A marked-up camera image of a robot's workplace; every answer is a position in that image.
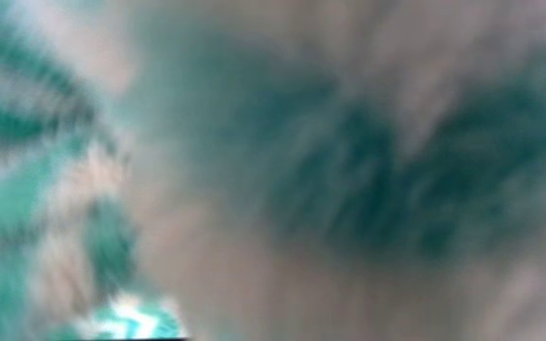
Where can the teal white striped towel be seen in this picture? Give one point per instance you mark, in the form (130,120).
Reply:
(349,189)

